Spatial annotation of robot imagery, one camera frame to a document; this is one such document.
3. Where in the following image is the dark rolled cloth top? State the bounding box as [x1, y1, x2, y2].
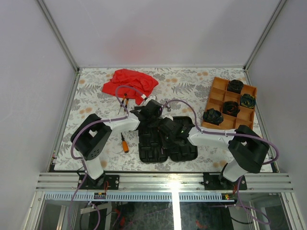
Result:
[227, 80, 244, 94]

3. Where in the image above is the wooden compartment tray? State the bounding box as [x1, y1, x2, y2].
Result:
[201, 77, 257, 129]

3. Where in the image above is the black orange rolled cloth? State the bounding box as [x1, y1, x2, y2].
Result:
[223, 101, 240, 117]

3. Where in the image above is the red crumpled cloth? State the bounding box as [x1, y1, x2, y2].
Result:
[102, 69, 159, 105]

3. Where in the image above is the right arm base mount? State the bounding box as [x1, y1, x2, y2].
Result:
[200, 172, 248, 191]

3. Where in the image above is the small orange black screwdriver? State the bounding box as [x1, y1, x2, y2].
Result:
[118, 93, 127, 115]

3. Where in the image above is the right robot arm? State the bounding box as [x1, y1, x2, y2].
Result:
[158, 118, 269, 189]

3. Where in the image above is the steel claw hammer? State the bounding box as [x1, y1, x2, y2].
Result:
[162, 102, 171, 112]

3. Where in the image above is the aluminium front rail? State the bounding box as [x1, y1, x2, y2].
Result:
[35, 172, 294, 193]

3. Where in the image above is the dark floral rolled cloth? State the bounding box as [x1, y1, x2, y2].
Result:
[202, 108, 224, 125]

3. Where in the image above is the blue green rolled cloth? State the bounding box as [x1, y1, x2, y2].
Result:
[240, 93, 256, 109]

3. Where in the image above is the black plastic tool case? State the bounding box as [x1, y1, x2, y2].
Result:
[138, 116, 198, 163]

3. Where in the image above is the orange handled tool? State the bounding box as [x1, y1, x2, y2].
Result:
[121, 134, 129, 153]

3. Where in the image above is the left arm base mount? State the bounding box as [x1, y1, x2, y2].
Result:
[77, 174, 120, 190]

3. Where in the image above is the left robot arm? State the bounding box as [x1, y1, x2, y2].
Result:
[71, 99, 163, 189]

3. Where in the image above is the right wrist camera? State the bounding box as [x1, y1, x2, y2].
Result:
[164, 115, 173, 120]

